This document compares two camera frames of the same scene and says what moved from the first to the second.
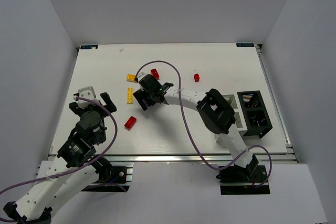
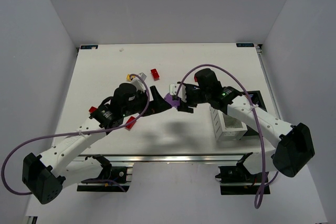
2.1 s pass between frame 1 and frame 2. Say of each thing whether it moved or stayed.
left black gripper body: moved
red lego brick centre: stayed
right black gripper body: moved
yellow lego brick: stayed
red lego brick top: stayed
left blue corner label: stayed
